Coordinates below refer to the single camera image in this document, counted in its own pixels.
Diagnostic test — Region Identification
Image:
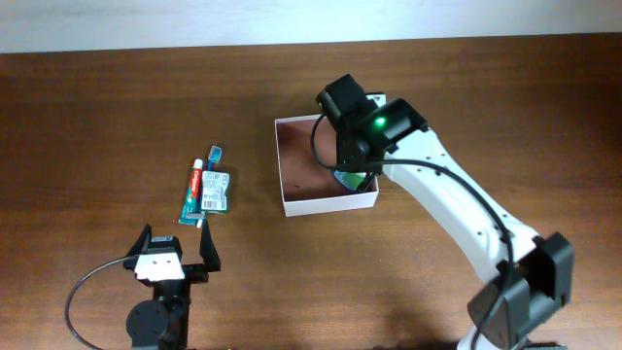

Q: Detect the white cardboard box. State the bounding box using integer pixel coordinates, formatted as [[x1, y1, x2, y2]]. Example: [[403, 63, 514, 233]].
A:
[[274, 115, 379, 218]]

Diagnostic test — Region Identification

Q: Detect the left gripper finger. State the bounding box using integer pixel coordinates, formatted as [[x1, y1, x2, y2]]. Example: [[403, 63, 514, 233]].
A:
[[199, 220, 221, 272], [126, 224, 152, 257]]

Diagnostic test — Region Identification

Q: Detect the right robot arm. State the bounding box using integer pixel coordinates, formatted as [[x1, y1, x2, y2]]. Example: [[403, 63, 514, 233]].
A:
[[316, 75, 574, 349]]

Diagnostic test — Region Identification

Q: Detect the clear spray bottle dark liquid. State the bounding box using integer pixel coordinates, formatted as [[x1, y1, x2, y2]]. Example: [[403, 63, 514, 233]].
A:
[[332, 170, 366, 192]]

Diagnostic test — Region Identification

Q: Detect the green white soap packet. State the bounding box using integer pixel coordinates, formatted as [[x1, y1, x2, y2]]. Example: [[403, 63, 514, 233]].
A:
[[200, 170, 230, 213]]

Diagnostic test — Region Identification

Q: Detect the left black cable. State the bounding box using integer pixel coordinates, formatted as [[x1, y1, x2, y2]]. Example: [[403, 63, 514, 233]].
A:
[[64, 257, 128, 350]]

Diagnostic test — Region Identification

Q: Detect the blue toothbrush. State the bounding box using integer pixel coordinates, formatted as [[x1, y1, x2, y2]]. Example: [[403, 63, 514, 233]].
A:
[[195, 145, 224, 229]]

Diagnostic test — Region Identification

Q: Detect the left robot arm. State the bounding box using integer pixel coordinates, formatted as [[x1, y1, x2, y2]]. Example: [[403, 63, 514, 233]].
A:
[[123, 224, 221, 350]]

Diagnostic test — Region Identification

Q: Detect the Colgate toothpaste tube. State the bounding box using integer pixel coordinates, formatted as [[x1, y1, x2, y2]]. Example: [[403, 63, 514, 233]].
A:
[[179, 158, 204, 226]]

